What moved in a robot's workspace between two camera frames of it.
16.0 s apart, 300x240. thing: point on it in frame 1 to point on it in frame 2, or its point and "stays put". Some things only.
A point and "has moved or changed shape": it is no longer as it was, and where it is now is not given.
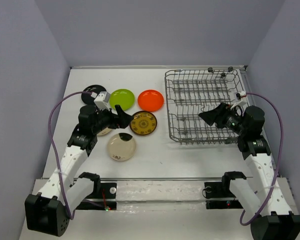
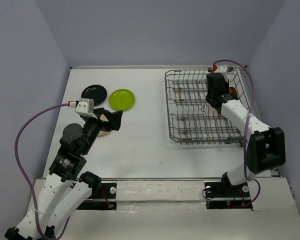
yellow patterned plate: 144,123 to 233,92
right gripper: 217,115 to 226,84
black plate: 87,98 stays put
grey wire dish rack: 190,92 stays put
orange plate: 150,100 to 232,90
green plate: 123,97 stays put
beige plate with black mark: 121,146 has moved or changed shape
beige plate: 104,131 stays put
